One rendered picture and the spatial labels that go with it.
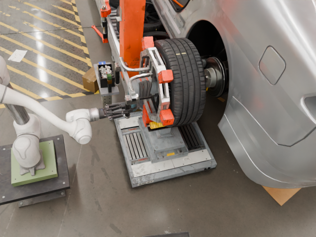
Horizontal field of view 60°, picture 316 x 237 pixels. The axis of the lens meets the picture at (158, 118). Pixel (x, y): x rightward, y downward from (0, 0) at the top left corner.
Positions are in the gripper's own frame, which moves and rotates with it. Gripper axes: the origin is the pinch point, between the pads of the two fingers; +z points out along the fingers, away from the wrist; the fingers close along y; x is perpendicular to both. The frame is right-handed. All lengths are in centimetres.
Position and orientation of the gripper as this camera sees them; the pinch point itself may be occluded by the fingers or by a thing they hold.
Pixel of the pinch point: (127, 109)
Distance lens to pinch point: 193.4
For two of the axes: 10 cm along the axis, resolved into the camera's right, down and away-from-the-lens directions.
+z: 9.5, -1.7, 2.7
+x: 1.1, -6.2, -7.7
